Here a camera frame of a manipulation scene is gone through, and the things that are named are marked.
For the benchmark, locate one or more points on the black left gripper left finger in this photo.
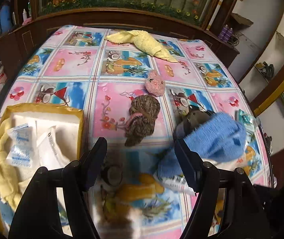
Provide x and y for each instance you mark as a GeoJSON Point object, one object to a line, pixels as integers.
{"type": "Point", "coordinates": [37, 214]}

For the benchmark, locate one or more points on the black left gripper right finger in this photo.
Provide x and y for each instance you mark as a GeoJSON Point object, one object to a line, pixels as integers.
{"type": "Point", "coordinates": [228, 205]}

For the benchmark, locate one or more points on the blue towel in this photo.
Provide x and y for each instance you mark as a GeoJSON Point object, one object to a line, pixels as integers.
{"type": "Point", "coordinates": [220, 139]}

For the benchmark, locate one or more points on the yellow towel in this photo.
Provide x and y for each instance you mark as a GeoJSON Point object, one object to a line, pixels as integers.
{"type": "Point", "coordinates": [13, 181]}
{"type": "Point", "coordinates": [144, 42]}

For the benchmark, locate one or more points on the colourful fruit tablecloth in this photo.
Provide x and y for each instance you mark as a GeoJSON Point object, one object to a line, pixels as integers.
{"type": "Point", "coordinates": [146, 137]}

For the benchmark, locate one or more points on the pink knitted pouch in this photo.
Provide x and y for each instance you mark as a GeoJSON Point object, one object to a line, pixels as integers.
{"type": "Point", "coordinates": [154, 83]}

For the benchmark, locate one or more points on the brown knitted hat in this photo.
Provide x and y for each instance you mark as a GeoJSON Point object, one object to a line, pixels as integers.
{"type": "Point", "coordinates": [144, 111]}

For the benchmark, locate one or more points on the gold cardboard box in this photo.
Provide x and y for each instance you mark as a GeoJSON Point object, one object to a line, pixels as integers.
{"type": "Point", "coordinates": [57, 130]}

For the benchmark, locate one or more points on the white desiccant sachet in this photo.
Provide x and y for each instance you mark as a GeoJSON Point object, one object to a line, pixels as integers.
{"type": "Point", "coordinates": [22, 152]}

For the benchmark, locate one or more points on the purple spray bottles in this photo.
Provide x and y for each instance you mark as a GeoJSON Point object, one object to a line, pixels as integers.
{"type": "Point", "coordinates": [225, 33]}

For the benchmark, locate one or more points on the blue detergent bottle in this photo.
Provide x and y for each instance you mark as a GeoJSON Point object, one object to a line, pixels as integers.
{"type": "Point", "coordinates": [5, 18]}

